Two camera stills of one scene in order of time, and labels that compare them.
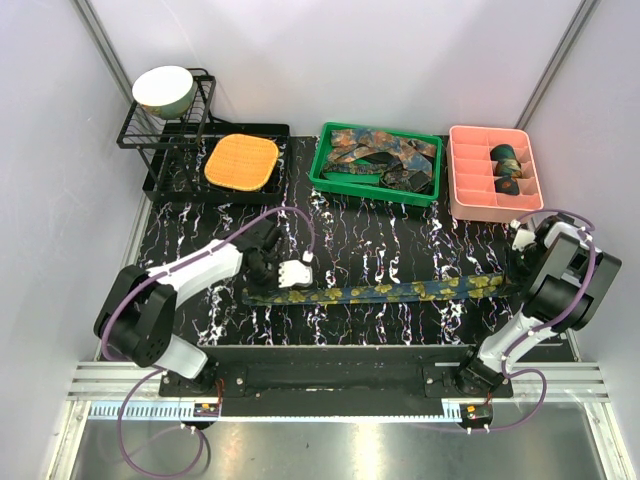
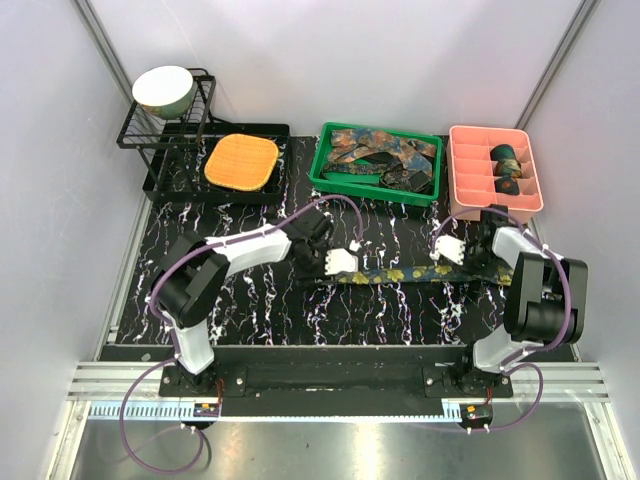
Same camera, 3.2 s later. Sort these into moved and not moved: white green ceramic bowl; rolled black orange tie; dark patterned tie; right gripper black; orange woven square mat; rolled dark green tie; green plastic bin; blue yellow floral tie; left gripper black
Moved: blue yellow floral tie; left gripper black; right gripper black
Not moved: rolled black orange tie; dark patterned tie; rolled dark green tie; green plastic bin; orange woven square mat; white green ceramic bowl
